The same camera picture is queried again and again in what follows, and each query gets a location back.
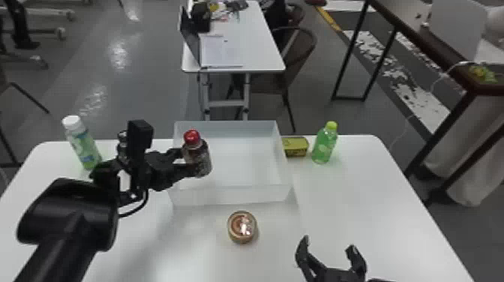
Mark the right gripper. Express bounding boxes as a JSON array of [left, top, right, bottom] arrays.
[[295, 235, 395, 282]]

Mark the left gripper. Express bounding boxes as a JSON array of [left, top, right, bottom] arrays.
[[143, 147, 207, 193]]

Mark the dark bottle with red cap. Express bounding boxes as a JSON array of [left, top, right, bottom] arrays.
[[181, 128, 214, 179]]

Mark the clear box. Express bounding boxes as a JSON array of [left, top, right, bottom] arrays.
[[167, 119, 295, 208]]

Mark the gold can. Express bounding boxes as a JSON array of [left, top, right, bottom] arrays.
[[226, 209, 260, 245]]

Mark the green bottle with white cap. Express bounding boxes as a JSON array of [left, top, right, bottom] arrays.
[[61, 115, 104, 172]]

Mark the green bottle with yellow cap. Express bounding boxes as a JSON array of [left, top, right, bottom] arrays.
[[310, 120, 339, 166]]

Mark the yellow can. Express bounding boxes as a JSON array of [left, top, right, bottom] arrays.
[[280, 136, 311, 159]]

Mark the white paper sheet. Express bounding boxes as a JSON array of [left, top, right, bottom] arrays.
[[197, 32, 245, 70]]

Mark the white side table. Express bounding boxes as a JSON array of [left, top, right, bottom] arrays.
[[178, 0, 287, 122]]

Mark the black chair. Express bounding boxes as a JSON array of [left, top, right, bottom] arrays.
[[226, 25, 319, 134]]

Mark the dark side table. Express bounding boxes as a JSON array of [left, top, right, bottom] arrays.
[[330, 0, 504, 206]]

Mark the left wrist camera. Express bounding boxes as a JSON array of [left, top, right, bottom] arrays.
[[126, 119, 155, 191]]

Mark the black cable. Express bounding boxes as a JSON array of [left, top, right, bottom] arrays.
[[117, 187, 151, 219]]

